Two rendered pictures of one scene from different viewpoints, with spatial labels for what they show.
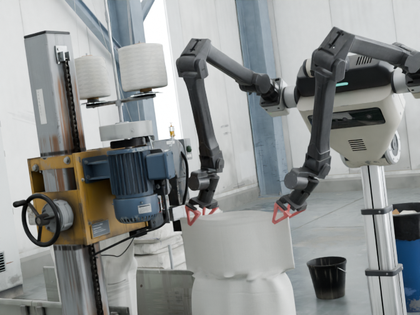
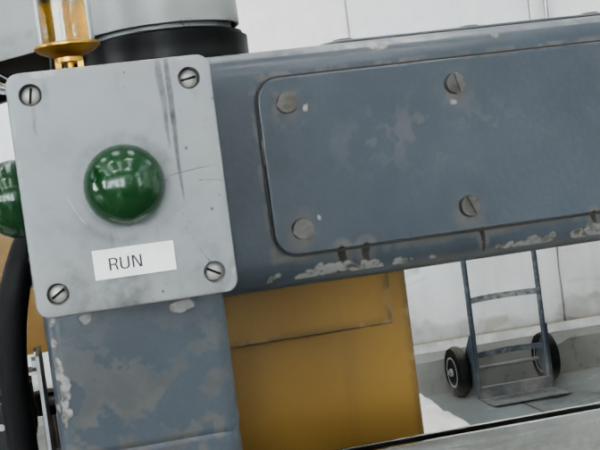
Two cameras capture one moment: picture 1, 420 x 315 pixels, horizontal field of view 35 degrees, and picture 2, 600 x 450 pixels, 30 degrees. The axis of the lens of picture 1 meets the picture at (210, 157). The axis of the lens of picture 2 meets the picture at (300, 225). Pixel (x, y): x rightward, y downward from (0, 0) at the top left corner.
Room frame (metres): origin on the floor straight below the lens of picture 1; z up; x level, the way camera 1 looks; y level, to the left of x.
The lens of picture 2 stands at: (3.11, -0.15, 1.28)
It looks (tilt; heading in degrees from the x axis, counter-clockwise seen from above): 3 degrees down; 135
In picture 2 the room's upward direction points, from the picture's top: 7 degrees counter-clockwise
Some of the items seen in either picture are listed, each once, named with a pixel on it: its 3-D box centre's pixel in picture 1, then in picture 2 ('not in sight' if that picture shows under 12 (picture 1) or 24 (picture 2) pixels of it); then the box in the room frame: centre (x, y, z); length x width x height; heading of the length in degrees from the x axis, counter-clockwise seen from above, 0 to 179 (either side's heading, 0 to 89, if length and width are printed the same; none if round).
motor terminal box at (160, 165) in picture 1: (161, 169); not in sight; (2.23, 0.17, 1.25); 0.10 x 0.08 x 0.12; 171
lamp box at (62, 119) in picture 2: (180, 149); (121, 185); (2.76, 0.12, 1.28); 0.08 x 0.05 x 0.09; 56
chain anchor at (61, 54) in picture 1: (64, 54); not in sight; (2.28, 0.45, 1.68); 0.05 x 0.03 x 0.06; 146
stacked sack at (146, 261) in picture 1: (166, 256); not in sight; (5.49, 0.47, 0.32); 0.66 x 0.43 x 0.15; 148
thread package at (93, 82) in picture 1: (89, 77); not in sight; (2.51, 0.41, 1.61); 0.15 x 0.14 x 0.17; 56
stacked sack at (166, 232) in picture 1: (163, 227); not in sight; (5.49, 0.46, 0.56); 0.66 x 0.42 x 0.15; 146
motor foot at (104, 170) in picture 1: (105, 167); not in sight; (2.26, 0.36, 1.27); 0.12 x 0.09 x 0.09; 146
